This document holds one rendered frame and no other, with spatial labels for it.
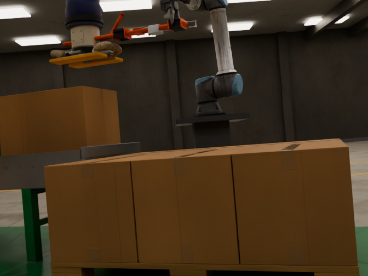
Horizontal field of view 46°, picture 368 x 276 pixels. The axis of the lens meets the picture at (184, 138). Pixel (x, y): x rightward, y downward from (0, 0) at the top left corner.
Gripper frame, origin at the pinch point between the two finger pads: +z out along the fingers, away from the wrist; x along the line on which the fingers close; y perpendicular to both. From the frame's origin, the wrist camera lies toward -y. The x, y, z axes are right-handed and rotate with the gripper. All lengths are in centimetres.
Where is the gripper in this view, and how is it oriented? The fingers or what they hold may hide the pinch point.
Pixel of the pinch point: (176, 24)
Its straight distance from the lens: 252.0
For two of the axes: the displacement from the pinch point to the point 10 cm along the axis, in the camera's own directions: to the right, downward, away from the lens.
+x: -3.7, 0.3, -9.3
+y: -9.3, 0.7, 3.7
